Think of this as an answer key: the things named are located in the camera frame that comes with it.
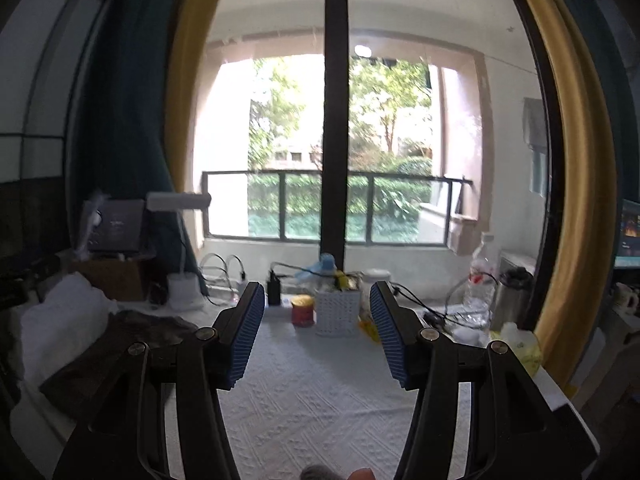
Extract teal curtain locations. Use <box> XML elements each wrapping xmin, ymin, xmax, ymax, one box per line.
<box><xmin>67</xmin><ymin>0</ymin><xmax>201</xmax><ymax>291</ymax></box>

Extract computer monitor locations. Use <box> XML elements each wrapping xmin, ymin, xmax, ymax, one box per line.
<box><xmin>615</xmin><ymin>199</ymin><xmax>640</xmax><ymax>268</ymax></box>

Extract balcony railing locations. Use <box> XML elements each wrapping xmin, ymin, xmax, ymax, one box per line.
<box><xmin>200</xmin><ymin>170</ymin><xmax>473</xmax><ymax>248</ymax></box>

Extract long black cable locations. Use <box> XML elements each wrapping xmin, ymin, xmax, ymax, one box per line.
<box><xmin>395</xmin><ymin>272</ymin><xmax>501</xmax><ymax>327</ymax></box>

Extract brown cardboard box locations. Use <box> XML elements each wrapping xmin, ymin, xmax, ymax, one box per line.
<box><xmin>70</xmin><ymin>255</ymin><xmax>151</xmax><ymax>303</ymax></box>

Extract black window post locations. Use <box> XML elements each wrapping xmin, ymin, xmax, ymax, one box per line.
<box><xmin>320</xmin><ymin>0</ymin><xmax>353</xmax><ymax>281</ymax></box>

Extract glass jar with white lid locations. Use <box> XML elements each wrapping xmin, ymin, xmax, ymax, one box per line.
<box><xmin>359</xmin><ymin>268</ymin><xmax>393</xmax><ymax>321</ymax></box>

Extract white desk lamp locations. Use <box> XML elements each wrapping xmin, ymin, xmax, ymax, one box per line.
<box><xmin>146</xmin><ymin>191</ymin><xmax>212</xmax><ymax>311</ymax></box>

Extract white textured bedspread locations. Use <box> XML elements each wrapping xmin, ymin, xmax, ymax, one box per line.
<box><xmin>10</xmin><ymin>300</ymin><xmax>501</xmax><ymax>480</ymax></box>

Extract red can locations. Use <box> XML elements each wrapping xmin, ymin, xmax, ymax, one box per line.
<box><xmin>291</xmin><ymin>296</ymin><xmax>316</xmax><ymax>327</ymax></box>

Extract yellow tissue box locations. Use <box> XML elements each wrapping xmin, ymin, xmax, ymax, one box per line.
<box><xmin>492</xmin><ymin>322</ymin><xmax>543</xmax><ymax>376</ymax></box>

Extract white cloth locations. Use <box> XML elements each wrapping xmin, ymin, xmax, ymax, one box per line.
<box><xmin>20</xmin><ymin>272</ymin><xmax>121</xmax><ymax>386</ymax></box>

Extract black looped charger cable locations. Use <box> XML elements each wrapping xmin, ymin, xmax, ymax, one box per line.
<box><xmin>200</xmin><ymin>252</ymin><xmax>248</xmax><ymax>306</ymax></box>

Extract yellow curtain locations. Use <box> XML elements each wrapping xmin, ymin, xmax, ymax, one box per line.
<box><xmin>165</xmin><ymin>0</ymin><xmax>246</xmax><ymax>196</ymax></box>
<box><xmin>505</xmin><ymin>0</ymin><xmax>613</xmax><ymax>386</ymax></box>

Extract white perforated plastic basket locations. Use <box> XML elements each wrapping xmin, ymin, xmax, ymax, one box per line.
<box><xmin>314</xmin><ymin>287</ymin><xmax>362</xmax><ymax>337</ymax></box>

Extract clear plastic water bottle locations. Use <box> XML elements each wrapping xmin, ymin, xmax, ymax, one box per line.
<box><xmin>462</xmin><ymin>232</ymin><xmax>498</xmax><ymax>311</ymax></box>

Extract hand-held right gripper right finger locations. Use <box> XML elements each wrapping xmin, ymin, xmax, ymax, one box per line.
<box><xmin>369</xmin><ymin>280</ymin><xmax>598</xmax><ymax>480</ymax></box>

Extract white power strip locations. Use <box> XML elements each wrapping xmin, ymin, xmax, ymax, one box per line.
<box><xmin>205</xmin><ymin>285</ymin><xmax>321</xmax><ymax>312</ymax></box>

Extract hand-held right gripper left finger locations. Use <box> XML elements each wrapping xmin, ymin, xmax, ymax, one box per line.
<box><xmin>52</xmin><ymin>281</ymin><xmax>266</xmax><ymax>480</ymax></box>

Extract steel thermos flask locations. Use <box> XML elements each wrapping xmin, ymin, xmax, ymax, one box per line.
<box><xmin>492</xmin><ymin>267</ymin><xmax>533</xmax><ymax>331</ymax></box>

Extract yellow printed bag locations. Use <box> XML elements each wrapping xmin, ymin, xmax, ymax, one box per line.
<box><xmin>357</xmin><ymin>317</ymin><xmax>382</xmax><ymax>343</ymax></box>

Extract grey-brown t-shirt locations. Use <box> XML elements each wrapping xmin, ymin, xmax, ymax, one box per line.
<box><xmin>40</xmin><ymin>310</ymin><xmax>201</xmax><ymax>413</ymax></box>

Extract white mug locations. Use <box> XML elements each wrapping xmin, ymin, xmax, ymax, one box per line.
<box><xmin>617</xmin><ymin>282</ymin><xmax>639</xmax><ymax>312</ymax></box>

